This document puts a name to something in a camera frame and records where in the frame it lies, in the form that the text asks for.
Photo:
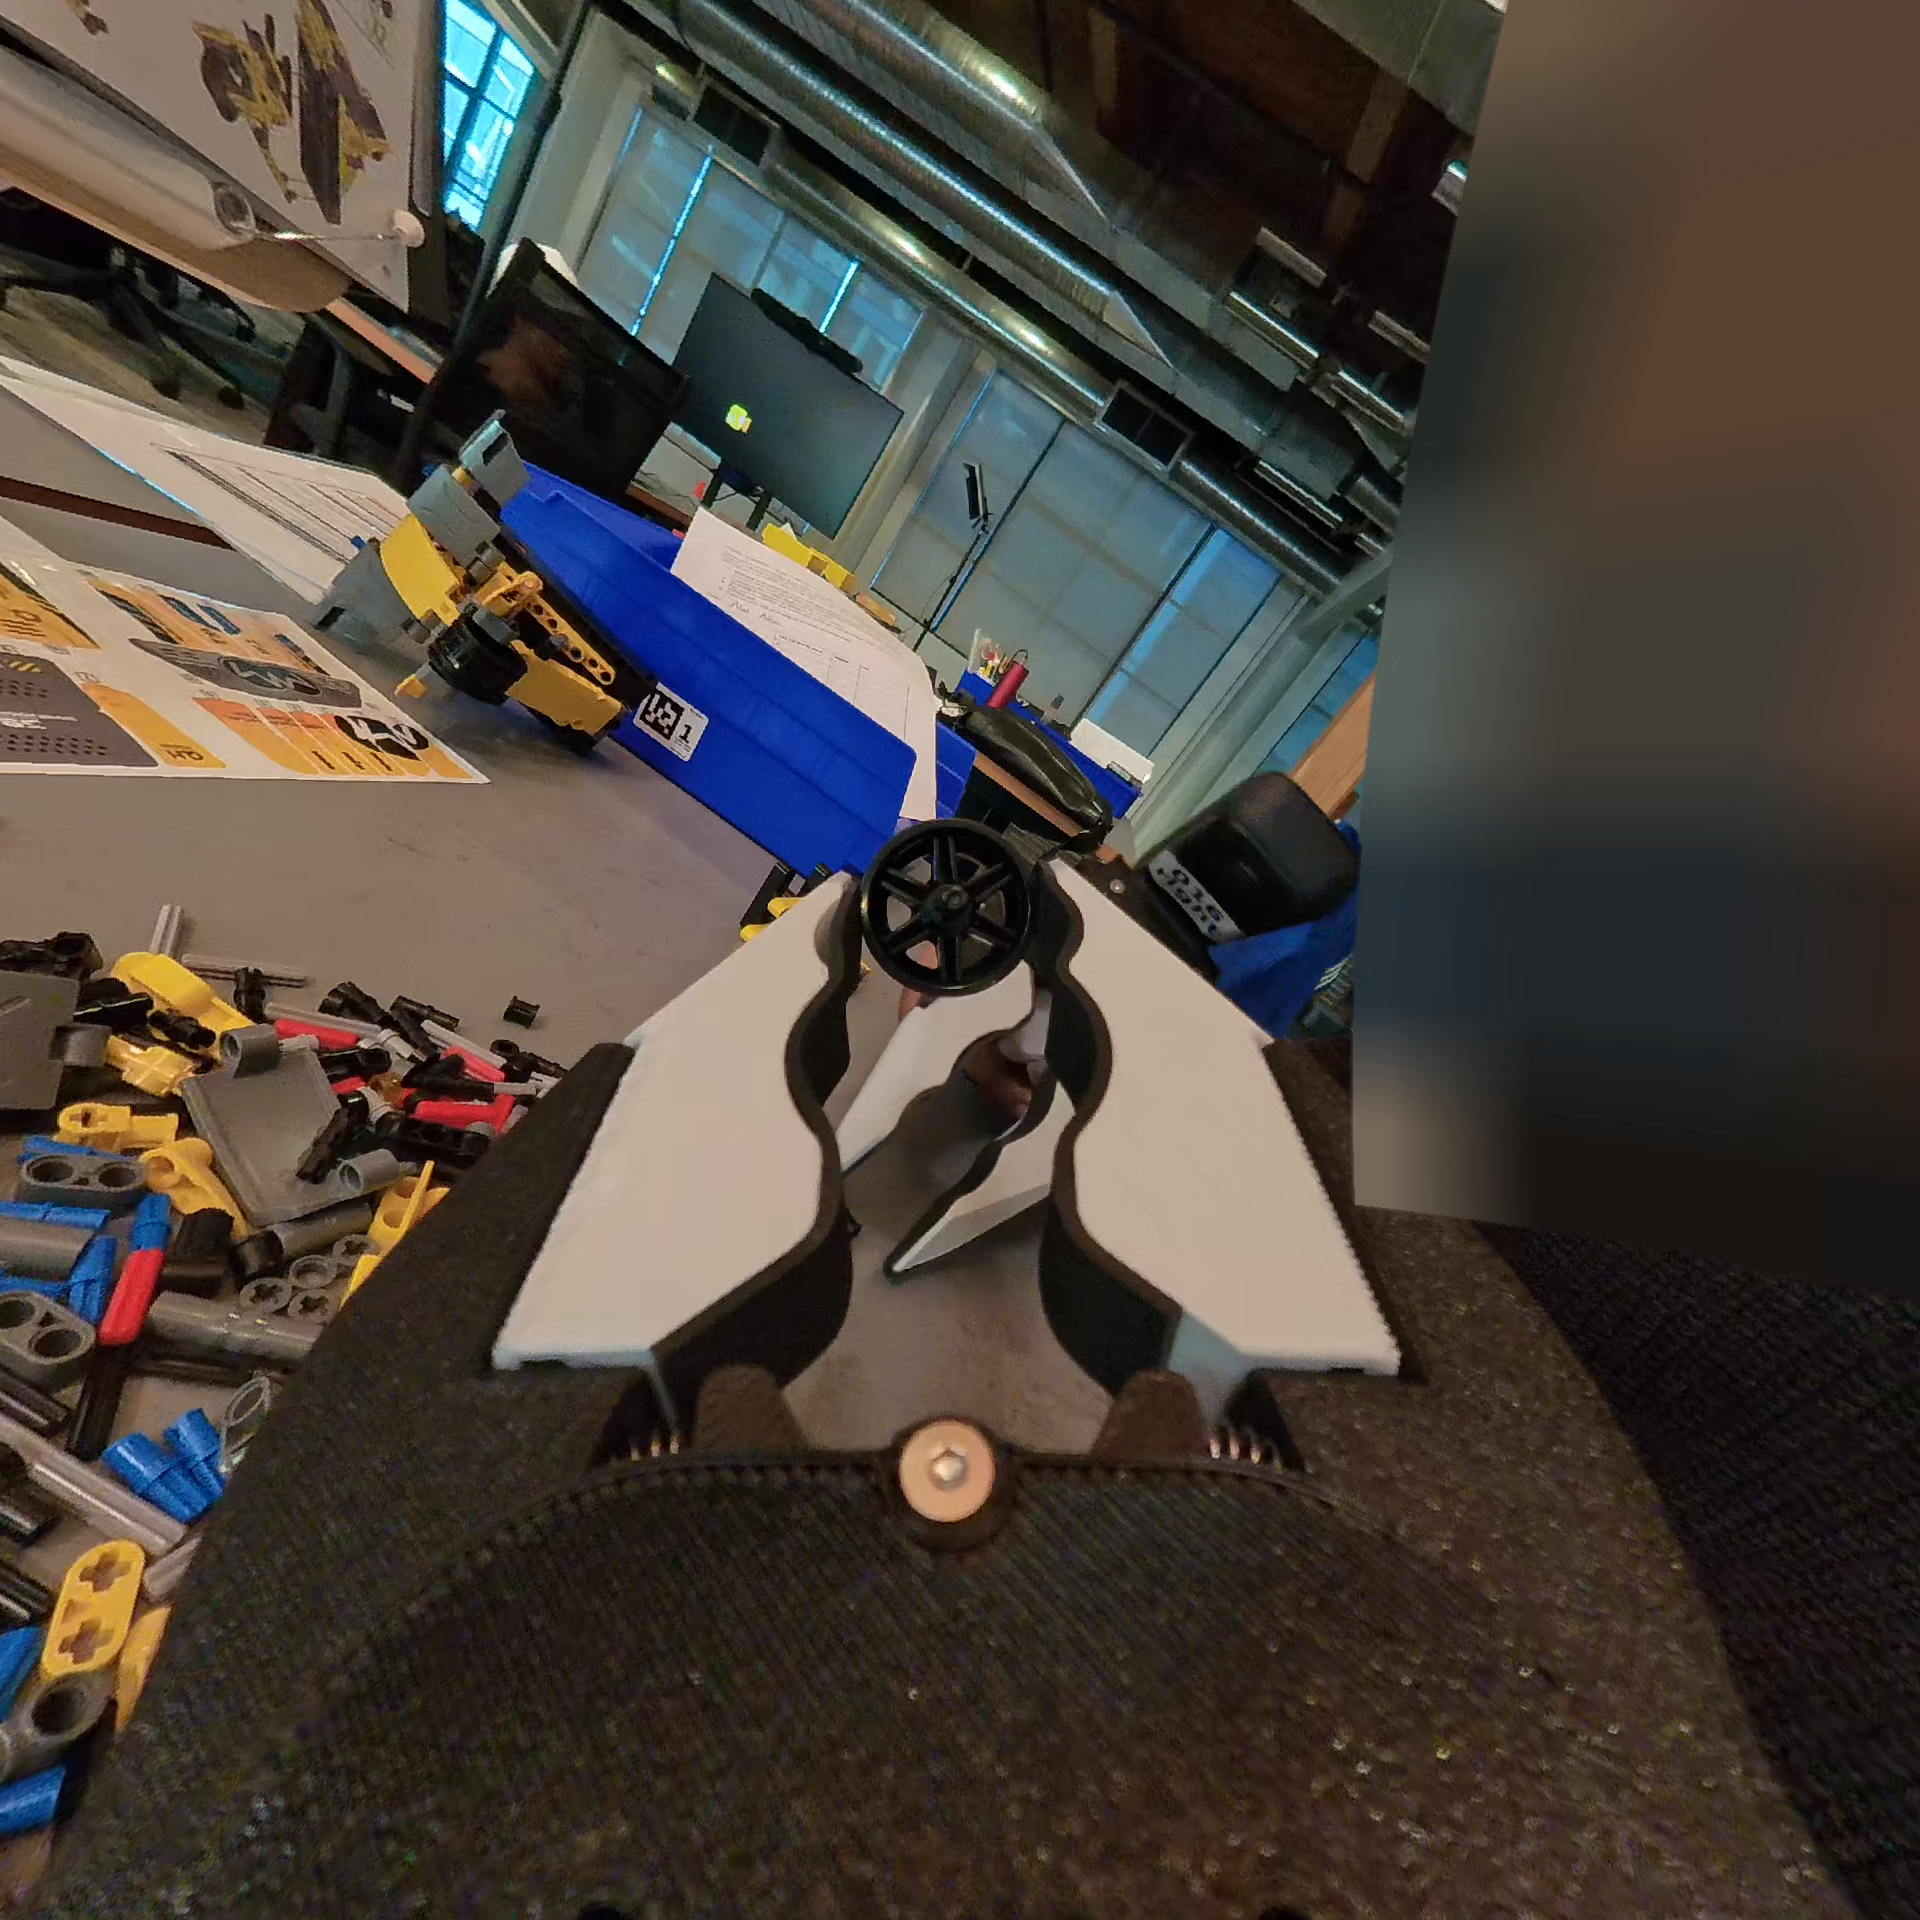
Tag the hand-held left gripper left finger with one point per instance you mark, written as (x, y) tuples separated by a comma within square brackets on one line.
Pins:
[(661, 1185)]

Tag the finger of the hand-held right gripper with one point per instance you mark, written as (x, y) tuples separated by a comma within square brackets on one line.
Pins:
[(986, 1197), (901, 1078)]

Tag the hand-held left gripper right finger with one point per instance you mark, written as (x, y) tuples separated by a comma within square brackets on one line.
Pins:
[(1230, 1170)]

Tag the black toy wheel rim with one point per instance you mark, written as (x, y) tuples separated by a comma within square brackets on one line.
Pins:
[(947, 909)]

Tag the pile of toy building parts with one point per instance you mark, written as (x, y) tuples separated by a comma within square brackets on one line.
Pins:
[(256, 1142)]

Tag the person's right hand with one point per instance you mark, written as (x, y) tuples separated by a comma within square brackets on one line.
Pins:
[(993, 1073)]

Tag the blue cloth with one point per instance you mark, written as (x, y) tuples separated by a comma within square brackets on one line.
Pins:
[(1276, 974)]

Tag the wooden railing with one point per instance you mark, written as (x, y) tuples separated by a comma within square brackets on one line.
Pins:
[(1336, 750)]

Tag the small yellow toy assembly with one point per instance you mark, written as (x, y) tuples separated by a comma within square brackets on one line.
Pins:
[(781, 905)]

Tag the black bag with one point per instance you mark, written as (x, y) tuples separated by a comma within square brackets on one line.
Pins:
[(1038, 758)]

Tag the red bottle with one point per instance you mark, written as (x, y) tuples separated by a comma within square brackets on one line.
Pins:
[(1007, 686)]

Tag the blue plastic bin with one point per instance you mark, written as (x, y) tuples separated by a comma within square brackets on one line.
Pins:
[(748, 705)]

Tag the printed paper form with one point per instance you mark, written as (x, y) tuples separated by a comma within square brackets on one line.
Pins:
[(826, 643)]

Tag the black light stand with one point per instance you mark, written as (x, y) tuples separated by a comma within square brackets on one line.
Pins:
[(976, 504)]

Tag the yellow toy vehicle assembly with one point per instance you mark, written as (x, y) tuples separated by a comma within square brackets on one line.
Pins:
[(557, 682)]

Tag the yellow box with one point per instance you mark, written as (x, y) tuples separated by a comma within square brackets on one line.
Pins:
[(794, 548)]

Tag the person's black sweater torso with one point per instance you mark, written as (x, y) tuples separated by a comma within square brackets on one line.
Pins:
[(1773, 1499)]

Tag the yellow grey sticker sheet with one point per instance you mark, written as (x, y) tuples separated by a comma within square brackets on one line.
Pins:
[(228, 705)]

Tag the black monitor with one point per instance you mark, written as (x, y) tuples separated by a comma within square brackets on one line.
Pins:
[(569, 376), (781, 407)]

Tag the white printed paper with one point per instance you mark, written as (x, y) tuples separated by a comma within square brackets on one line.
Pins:
[(256, 495)]

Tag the instruction booklet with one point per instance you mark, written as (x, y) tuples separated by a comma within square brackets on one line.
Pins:
[(302, 107)]

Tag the metal ventilation duct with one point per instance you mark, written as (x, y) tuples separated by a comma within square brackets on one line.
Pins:
[(932, 99)]

